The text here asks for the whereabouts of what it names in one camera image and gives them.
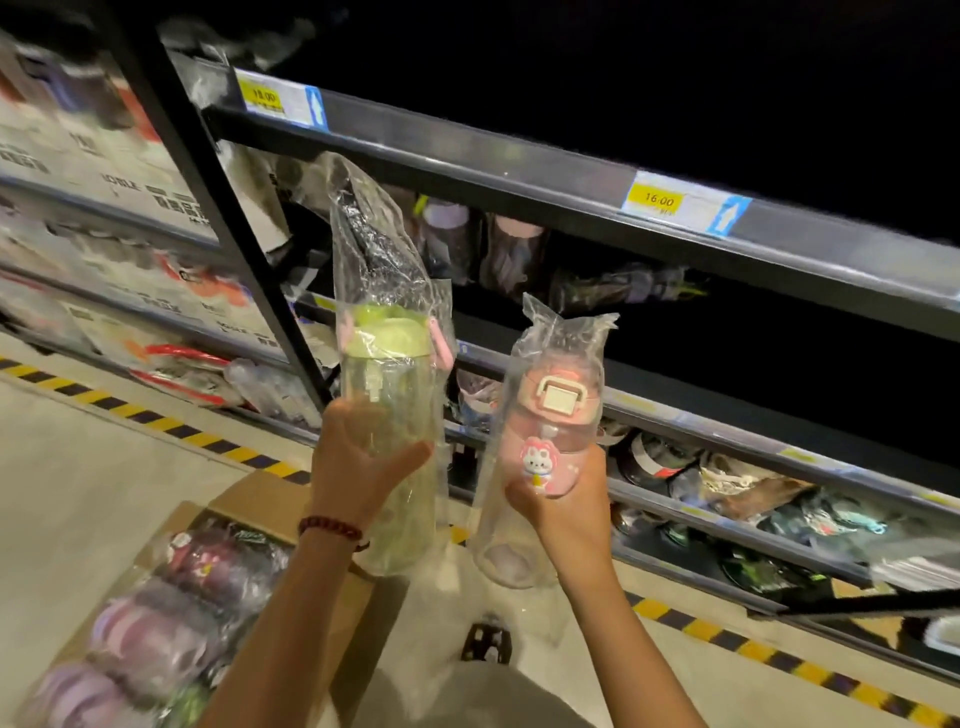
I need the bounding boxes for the tan bear shaped item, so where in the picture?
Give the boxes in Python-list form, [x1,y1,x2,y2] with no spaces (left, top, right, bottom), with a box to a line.
[830,578,905,650]

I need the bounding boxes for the red white bagged item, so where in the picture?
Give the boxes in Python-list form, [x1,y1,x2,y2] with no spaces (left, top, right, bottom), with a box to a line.
[138,341,230,410]

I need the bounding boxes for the person's left hand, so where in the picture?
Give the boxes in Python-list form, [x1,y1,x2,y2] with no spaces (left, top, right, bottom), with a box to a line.
[308,395,435,530]

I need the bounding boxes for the black metal store shelving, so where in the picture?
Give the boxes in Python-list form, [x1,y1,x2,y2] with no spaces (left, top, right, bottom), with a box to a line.
[0,0,960,684]

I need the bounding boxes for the person's light grey trousers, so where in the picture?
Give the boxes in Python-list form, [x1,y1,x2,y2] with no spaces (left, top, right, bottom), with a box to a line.
[348,659,598,728]

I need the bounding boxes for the red bead bracelet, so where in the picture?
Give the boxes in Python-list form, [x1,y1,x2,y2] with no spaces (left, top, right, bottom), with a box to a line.
[297,515,370,554]

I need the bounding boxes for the person's left forearm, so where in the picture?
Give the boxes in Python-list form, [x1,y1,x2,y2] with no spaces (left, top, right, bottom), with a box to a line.
[198,536,369,728]

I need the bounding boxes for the green lid bottle pink handle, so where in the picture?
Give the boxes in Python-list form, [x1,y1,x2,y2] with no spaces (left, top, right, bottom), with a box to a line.
[329,149,457,579]

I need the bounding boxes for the person's right hand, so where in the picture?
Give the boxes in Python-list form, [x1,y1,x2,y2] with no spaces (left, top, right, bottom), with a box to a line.
[503,442,616,577]

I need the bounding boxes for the yellow white price label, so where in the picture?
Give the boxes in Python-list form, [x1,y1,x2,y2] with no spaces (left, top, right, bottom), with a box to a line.
[232,65,331,135]
[619,169,754,240]

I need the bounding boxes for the person's right forearm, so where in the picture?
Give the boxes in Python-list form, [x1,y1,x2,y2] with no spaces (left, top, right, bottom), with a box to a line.
[554,558,710,728]

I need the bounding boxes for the bottles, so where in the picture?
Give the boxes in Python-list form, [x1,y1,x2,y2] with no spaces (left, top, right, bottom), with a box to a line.
[14,517,294,728]

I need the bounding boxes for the pink rabbit bottle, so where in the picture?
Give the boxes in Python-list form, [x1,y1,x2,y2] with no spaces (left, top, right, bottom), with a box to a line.
[464,292,620,590]

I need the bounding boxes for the brown cardboard box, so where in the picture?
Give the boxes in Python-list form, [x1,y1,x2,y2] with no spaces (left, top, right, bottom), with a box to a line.
[14,468,376,728]

